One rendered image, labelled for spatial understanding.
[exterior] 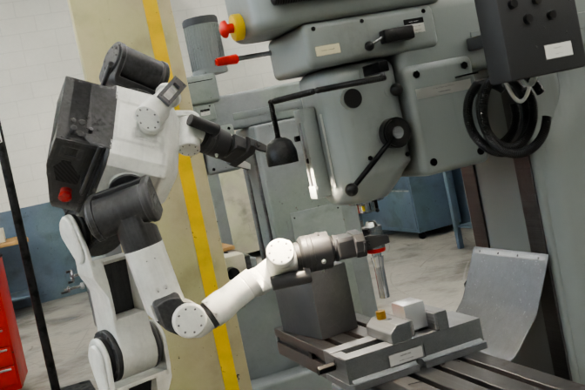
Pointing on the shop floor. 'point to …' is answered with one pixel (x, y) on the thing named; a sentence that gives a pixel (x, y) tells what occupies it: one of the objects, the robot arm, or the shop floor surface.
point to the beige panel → (89, 48)
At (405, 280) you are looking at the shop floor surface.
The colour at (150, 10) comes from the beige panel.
